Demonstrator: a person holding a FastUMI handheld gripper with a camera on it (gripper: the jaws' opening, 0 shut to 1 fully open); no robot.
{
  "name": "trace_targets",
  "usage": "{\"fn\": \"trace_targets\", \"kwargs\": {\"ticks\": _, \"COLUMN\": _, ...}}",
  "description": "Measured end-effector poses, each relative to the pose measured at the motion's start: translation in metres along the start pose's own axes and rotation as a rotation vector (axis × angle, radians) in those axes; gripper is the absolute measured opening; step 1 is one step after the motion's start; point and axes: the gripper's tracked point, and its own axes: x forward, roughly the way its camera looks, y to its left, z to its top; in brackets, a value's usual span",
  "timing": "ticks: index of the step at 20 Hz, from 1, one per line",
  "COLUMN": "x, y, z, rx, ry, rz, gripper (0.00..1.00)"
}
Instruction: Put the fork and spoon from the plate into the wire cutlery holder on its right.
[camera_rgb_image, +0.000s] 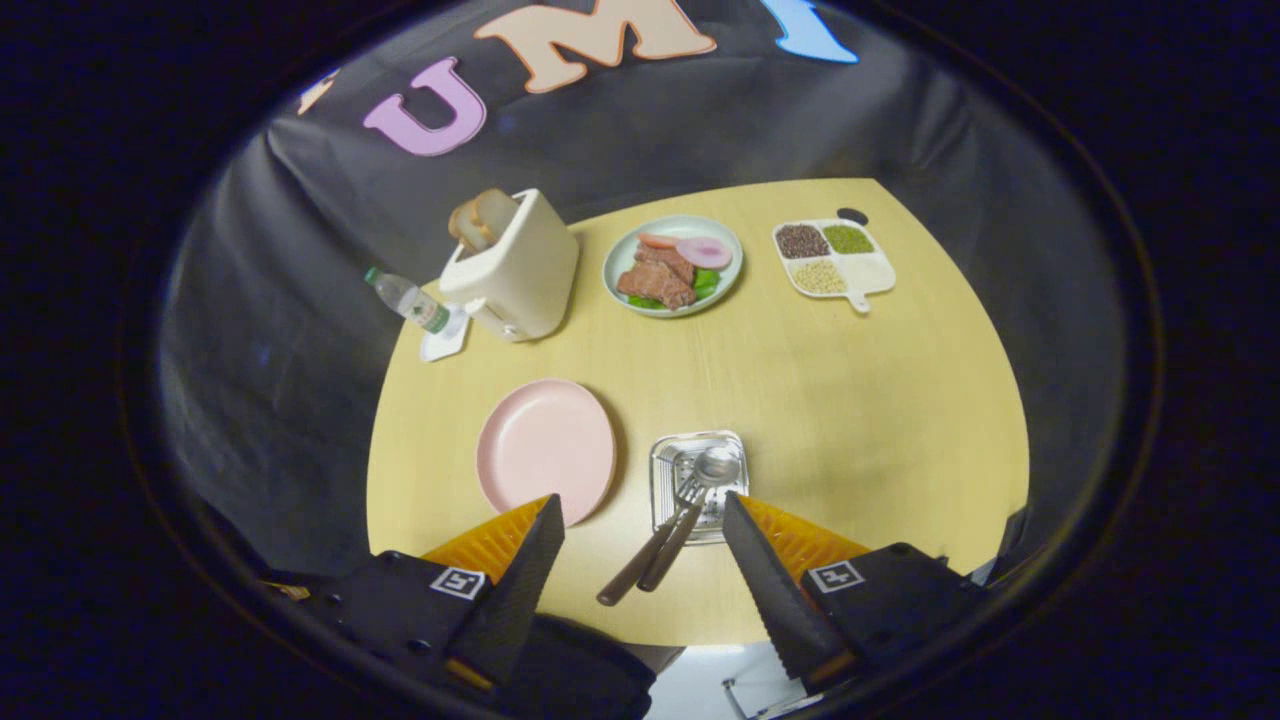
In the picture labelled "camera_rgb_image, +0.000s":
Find brown meat slices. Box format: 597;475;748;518
616;245;698;311

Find white toaster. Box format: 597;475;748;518
439;188;581;344

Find pink ham slice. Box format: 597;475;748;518
676;236;734;271

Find dark brown beans heap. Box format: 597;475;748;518
776;224;831;260

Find green lettuce leaf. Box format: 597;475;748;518
626;266;723;311

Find person's dark clothing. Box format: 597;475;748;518
500;612;657;720

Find yellow beans heap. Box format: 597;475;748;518
792;259;847;295

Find metal fork with brown handle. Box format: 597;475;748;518
597;470;701;608

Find white square coaster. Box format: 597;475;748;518
420;305;471;363

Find pale green plate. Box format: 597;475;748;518
602;214;745;319

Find clear plastic water bottle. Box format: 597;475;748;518
363;266;453;334

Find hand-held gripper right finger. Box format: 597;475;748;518
722;490;991;691

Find pink plate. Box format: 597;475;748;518
476;378;618;528

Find toast bread slice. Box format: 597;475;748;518
472;188;521;241
448;200;491;253

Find metal spoon with brown handle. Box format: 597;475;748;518
636;446;743;593

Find grey metal frame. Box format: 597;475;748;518
722;676;801;720

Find white divided tray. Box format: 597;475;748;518
772;218;897;315

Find small metal strainer basket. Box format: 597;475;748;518
650;430;750;547

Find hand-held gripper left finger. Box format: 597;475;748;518
265;493;567;693

